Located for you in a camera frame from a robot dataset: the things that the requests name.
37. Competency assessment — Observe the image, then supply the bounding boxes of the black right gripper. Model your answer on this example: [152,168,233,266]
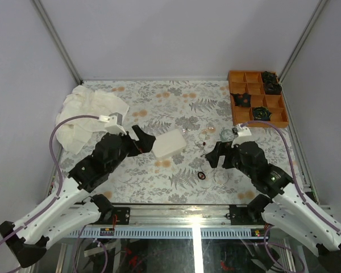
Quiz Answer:
[205,141,255,179]

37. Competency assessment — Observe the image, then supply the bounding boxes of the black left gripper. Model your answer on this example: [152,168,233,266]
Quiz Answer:
[109,126,156,175]

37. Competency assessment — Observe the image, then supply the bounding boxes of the beige jewelry box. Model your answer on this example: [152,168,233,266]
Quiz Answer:
[152,129,187,160]

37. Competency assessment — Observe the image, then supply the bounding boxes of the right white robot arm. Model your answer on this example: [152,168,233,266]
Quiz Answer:
[205,142,341,272]

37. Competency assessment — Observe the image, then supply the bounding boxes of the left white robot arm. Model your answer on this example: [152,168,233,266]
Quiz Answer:
[0,125,156,268]

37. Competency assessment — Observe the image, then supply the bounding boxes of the floral patterned tablecloth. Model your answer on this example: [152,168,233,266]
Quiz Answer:
[56,81,257,204]

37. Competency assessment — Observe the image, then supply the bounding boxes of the black flower green swirls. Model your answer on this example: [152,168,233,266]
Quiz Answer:
[252,106,272,121]

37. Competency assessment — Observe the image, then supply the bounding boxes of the black flower orange dots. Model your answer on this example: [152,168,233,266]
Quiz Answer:
[231,93,251,107]

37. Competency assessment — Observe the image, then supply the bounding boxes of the orange wooden divided tray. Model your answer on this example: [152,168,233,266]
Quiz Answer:
[228,71,289,128]

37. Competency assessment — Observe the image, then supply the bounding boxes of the white crumpled cloth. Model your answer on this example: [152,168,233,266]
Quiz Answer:
[55,85,130,154]

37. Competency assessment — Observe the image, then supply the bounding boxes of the black fabric flower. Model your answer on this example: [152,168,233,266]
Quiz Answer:
[261,71,278,82]
[264,81,282,95]

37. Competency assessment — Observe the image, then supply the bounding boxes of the black fabric flower top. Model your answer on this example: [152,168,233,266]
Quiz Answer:
[261,71,278,82]

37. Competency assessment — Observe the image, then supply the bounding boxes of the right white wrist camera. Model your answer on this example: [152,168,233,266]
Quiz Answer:
[231,123,254,148]

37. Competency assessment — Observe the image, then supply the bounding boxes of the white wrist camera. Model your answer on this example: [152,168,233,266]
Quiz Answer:
[231,123,254,148]
[98,113,127,135]

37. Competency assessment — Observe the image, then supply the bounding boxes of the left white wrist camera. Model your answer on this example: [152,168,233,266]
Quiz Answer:
[98,113,127,135]

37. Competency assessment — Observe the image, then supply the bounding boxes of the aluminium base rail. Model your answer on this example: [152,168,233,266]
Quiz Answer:
[67,204,265,239]

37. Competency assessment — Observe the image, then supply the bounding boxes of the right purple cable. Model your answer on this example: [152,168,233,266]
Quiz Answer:
[238,120,341,273]

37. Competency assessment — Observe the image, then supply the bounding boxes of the purple cable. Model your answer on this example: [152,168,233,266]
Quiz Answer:
[0,114,103,273]
[238,120,341,273]

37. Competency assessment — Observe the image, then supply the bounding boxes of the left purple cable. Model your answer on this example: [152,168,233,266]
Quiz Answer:
[0,114,103,273]

